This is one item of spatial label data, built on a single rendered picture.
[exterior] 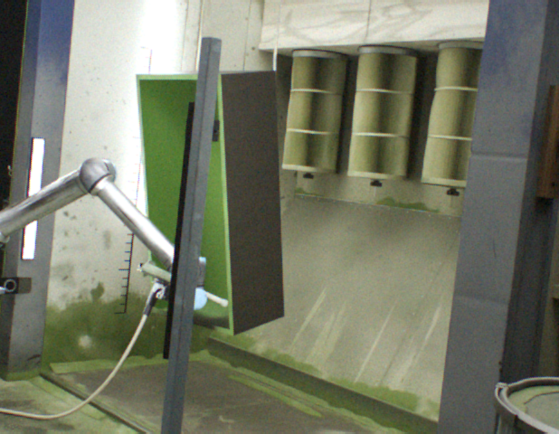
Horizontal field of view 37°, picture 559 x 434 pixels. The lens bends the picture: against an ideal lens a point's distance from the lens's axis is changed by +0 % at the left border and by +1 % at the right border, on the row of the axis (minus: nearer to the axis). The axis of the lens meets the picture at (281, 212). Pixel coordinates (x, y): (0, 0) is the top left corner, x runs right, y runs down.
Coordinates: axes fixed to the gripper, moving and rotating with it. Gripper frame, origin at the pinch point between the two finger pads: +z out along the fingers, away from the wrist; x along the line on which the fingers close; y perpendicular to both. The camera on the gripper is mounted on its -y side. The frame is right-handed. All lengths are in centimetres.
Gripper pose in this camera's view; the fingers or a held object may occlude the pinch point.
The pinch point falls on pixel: (159, 281)
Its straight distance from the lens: 380.0
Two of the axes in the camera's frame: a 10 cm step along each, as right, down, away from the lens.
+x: 7.3, 4.0, 5.5
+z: -5.7, -0.9, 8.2
